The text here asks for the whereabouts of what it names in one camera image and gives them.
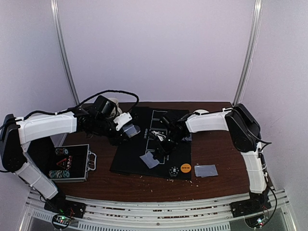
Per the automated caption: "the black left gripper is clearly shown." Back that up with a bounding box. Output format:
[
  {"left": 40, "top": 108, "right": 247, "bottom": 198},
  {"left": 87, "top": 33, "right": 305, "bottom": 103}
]
[{"left": 94, "top": 116, "right": 130, "bottom": 146}]

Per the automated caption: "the face-down card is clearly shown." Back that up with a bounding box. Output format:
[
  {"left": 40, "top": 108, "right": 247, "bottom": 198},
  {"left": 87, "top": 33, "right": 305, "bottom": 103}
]
[
  {"left": 182, "top": 134, "right": 192, "bottom": 142},
  {"left": 201, "top": 165, "right": 218, "bottom": 178}
]

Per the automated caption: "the grey playing card deck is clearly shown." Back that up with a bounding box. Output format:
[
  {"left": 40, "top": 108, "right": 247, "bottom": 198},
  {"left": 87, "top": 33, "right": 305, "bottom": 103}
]
[{"left": 122, "top": 123, "right": 140, "bottom": 138}]

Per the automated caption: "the spade card face up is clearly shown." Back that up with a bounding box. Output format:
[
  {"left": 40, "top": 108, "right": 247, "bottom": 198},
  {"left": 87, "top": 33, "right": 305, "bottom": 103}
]
[{"left": 140, "top": 151, "right": 160, "bottom": 169}]

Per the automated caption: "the dark green chip stack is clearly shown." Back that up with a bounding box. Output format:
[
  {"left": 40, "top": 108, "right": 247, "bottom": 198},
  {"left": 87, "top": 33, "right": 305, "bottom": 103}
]
[{"left": 168, "top": 166, "right": 180, "bottom": 178}]

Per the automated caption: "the orange big blind button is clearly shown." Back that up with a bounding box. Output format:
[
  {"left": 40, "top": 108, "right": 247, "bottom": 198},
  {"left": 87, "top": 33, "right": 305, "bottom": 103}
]
[{"left": 180, "top": 163, "right": 192, "bottom": 173}]

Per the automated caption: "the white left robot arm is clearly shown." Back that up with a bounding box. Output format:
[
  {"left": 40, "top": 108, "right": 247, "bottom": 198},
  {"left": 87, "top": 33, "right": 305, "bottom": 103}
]
[{"left": 0, "top": 95, "right": 134, "bottom": 214}]

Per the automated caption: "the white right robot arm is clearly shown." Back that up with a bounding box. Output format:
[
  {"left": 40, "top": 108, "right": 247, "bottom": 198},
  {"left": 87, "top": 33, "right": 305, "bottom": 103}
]
[{"left": 150, "top": 103, "right": 270, "bottom": 213}]

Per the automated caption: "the ceramic mug with print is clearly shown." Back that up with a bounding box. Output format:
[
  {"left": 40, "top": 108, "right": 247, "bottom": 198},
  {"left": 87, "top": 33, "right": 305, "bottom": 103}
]
[{"left": 108, "top": 98, "right": 122, "bottom": 116}]

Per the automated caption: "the black poker mat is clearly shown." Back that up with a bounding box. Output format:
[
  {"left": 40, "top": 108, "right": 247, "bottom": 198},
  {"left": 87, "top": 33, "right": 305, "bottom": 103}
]
[{"left": 110, "top": 106, "right": 192, "bottom": 180}]

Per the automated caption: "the orange bowl white inside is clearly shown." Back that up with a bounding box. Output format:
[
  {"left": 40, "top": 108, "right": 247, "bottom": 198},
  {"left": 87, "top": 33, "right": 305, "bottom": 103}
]
[{"left": 193, "top": 109, "right": 209, "bottom": 115}]

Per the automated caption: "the upper chip stack in case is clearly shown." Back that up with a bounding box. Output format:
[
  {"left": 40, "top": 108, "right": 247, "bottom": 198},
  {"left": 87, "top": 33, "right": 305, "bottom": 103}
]
[{"left": 55, "top": 148, "right": 69, "bottom": 156}]

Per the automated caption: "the chip stack in case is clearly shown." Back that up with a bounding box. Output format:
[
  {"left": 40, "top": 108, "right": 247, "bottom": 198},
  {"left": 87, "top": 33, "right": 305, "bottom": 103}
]
[
  {"left": 55, "top": 148, "right": 69, "bottom": 156},
  {"left": 49, "top": 170, "right": 70, "bottom": 179}
]

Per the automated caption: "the aluminium poker chip case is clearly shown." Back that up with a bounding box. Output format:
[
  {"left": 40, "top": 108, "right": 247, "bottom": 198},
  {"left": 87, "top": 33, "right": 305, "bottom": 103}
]
[{"left": 27, "top": 144, "right": 97, "bottom": 182}]

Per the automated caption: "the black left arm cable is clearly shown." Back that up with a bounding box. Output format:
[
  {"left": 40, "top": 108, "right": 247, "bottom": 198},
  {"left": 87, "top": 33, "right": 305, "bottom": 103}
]
[{"left": 77, "top": 89, "right": 140, "bottom": 113}]

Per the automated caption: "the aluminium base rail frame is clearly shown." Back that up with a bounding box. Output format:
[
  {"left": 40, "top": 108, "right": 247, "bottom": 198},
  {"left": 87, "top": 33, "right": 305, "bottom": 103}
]
[{"left": 20, "top": 187, "right": 296, "bottom": 231}]

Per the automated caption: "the aluminium corner post left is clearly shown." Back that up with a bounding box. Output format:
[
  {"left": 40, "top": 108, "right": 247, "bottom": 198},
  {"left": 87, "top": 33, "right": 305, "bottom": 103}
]
[{"left": 50, "top": 0, "right": 80, "bottom": 105}]

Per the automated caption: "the aluminium corner post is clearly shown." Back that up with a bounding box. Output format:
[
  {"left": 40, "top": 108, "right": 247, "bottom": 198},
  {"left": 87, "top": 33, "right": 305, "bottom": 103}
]
[
  {"left": 232, "top": 0, "right": 263, "bottom": 105},
  {"left": 50, "top": 0, "right": 80, "bottom": 105}
]

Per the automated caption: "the aluminium corner post right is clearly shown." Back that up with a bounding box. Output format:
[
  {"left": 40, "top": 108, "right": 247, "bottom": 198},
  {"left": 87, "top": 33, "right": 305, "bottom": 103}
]
[{"left": 232, "top": 0, "right": 263, "bottom": 105}]

